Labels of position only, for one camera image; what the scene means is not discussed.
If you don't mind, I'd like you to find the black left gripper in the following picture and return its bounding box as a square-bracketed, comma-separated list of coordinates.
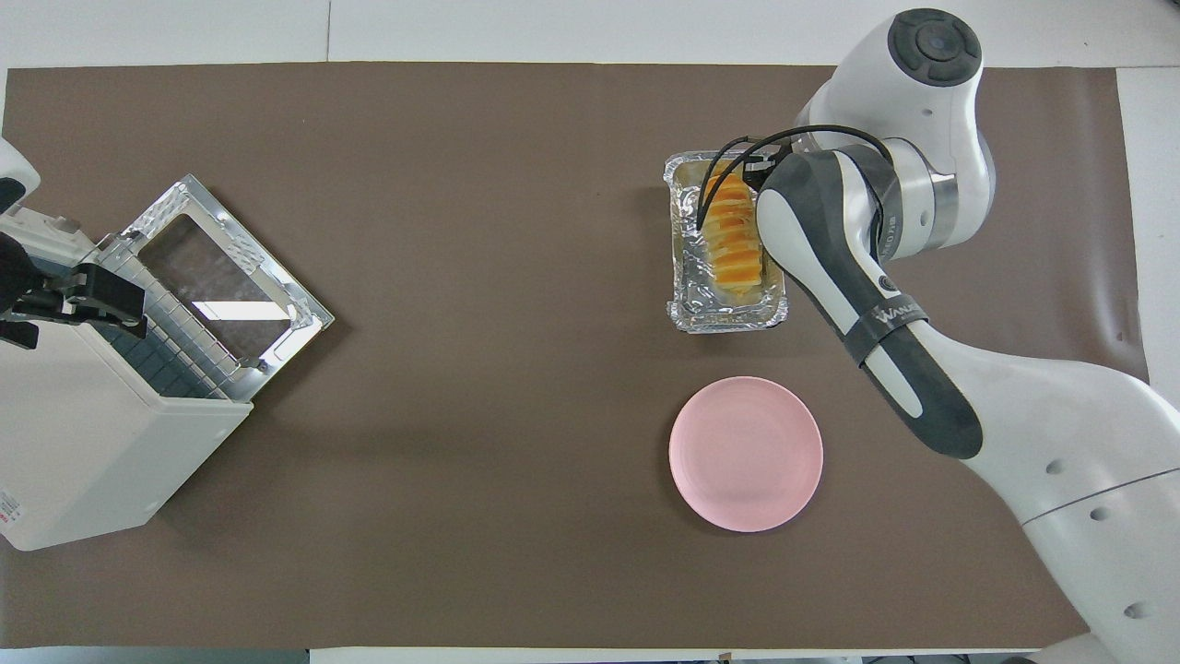
[0, 235, 148, 350]

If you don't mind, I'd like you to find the golden braided bread loaf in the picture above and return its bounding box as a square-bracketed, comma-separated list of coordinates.
[705, 171, 771, 289]

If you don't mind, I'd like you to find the aluminium foil tray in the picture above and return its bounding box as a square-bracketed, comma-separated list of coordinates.
[662, 150, 790, 335]

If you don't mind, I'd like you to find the cream toaster oven casing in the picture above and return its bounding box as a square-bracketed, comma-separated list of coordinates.
[0, 207, 254, 552]

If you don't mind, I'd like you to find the glass oven door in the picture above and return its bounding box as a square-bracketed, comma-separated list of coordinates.
[124, 173, 335, 381]

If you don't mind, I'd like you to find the pink round plate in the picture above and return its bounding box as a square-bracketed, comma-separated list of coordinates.
[668, 376, 824, 533]

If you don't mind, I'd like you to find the brown table mat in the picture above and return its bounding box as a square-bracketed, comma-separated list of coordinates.
[0, 63, 1174, 651]

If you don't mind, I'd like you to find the metal oven wire rack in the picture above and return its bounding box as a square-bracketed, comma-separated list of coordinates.
[97, 235, 254, 402]

